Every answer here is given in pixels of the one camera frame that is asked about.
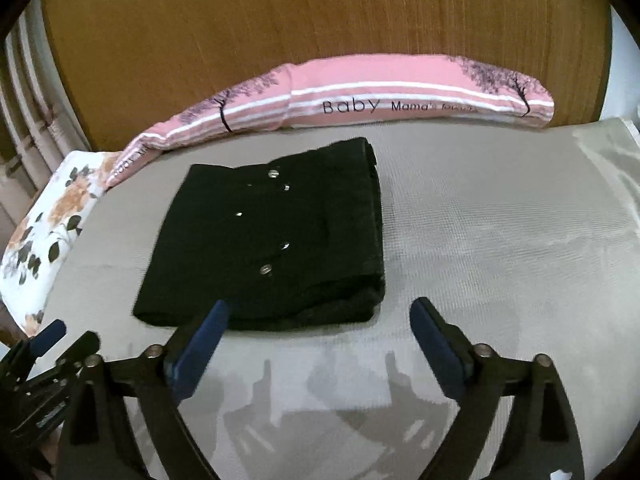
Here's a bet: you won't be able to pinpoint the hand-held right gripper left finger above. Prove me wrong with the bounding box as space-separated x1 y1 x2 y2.
56 299 232 480

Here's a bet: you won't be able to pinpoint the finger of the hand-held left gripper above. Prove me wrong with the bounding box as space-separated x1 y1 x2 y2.
0 330 101 437
0 319 68 387

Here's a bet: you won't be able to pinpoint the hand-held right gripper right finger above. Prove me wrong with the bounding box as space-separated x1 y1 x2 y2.
409 297 587 480

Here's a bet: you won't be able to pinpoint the black pants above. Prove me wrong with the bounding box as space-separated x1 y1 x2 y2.
132 136 387 334

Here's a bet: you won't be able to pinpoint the grey textured bed sheet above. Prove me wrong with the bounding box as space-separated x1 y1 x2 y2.
30 117 640 480

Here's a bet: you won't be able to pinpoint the white floral pillow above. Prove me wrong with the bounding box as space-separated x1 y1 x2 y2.
0 150 124 339

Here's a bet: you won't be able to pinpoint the pale ribbed panel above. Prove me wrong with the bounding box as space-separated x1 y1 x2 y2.
0 0 92 241

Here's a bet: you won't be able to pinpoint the beige satin blanket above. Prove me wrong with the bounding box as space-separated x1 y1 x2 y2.
572 116 640 247

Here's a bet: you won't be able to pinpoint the long pink striped pillow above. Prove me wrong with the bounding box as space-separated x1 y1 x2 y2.
102 52 556 194

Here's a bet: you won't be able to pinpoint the wooden headboard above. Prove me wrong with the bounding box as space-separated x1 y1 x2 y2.
40 0 614 154

